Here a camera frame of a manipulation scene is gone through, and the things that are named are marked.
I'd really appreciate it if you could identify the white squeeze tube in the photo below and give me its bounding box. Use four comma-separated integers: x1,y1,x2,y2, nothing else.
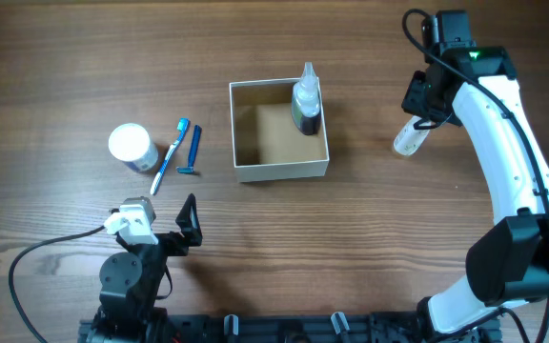
393,116,430,157

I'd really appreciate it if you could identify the blue white toothbrush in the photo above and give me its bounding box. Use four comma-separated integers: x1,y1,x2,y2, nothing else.
150,118,190,195

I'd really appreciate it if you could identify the cotton swab tub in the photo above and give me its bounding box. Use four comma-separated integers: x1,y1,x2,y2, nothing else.
108,123,158,172

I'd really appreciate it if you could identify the clear bottle with dark liquid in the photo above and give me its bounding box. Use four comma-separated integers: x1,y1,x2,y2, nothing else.
291,62,321,135

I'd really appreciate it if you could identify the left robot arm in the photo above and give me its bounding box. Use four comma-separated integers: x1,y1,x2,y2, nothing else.
78,193,203,342

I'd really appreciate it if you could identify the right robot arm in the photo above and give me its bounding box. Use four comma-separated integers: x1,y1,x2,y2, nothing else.
394,44,549,342

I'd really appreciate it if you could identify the blue disposable razor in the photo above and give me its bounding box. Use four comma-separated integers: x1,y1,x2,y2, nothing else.
176,125,202,174

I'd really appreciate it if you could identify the white cardboard box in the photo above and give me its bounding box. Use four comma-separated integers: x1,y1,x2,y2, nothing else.
229,78,330,183

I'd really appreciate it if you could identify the black right camera cable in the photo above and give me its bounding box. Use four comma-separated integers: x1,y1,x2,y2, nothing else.
400,8,549,343

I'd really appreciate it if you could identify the black camera cable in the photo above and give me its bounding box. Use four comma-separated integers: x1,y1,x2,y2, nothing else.
7,224,109,343
400,8,549,343

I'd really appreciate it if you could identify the black left camera cable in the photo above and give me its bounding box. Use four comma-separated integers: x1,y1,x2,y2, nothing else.
7,224,109,343

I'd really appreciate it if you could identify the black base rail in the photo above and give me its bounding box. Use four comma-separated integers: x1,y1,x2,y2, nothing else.
77,312,502,343

